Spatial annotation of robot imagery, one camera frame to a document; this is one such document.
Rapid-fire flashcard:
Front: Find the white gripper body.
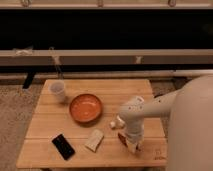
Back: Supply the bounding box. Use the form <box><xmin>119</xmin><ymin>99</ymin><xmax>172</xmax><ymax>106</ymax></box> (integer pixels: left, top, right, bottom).
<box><xmin>125</xmin><ymin>132</ymin><xmax>143</xmax><ymax>154</ymax></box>

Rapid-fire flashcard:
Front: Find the red-brown pepper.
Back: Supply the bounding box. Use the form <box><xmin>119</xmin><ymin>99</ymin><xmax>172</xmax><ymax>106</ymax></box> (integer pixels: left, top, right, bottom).
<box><xmin>118</xmin><ymin>133</ymin><xmax>127</xmax><ymax>147</ymax></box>

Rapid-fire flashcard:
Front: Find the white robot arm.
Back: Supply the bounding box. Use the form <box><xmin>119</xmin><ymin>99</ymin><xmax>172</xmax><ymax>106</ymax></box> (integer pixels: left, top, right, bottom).
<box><xmin>118</xmin><ymin>75</ymin><xmax>213</xmax><ymax>171</ymax></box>

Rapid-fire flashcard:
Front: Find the small white toy object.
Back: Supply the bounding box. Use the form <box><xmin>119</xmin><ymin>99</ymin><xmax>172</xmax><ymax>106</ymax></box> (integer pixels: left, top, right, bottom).
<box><xmin>110</xmin><ymin>116</ymin><xmax>125</xmax><ymax>129</ymax></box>

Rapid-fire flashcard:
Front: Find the beige sponge block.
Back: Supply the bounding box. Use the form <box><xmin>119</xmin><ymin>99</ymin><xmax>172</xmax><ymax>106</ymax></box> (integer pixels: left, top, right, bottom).
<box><xmin>85</xmin><ymin>129</ymin><xmax>104</xmax><ymax>152</ymax></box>

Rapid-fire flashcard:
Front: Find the orange bowl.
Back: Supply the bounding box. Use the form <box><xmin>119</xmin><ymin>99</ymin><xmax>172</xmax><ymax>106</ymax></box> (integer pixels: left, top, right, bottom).
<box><xmin>69</xmin><ymin>94</ymin><xmax>102</xmax><ymax>123</ymax></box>

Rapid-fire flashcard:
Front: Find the black smartphone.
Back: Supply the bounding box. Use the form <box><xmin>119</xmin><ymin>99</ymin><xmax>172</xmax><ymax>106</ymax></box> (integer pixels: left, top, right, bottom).
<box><xmin>52</xmin><ymin>134</ymin><xmax>75</xmax><ymax>160</ymax></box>

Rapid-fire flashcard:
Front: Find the wooden table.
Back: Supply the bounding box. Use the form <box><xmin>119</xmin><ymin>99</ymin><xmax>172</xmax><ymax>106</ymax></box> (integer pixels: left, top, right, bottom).
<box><xmin>16</xmin><ymin>79</ymin><xmax>167</xmax><ymax>169</ymax></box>

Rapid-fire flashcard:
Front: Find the white plastic cup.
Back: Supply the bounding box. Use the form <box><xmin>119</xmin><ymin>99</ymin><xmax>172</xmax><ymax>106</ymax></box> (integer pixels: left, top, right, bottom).
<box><xmin>48</xmin><ymin>81</ymin><xmax>66</xmax><ymax>103</ymax></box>

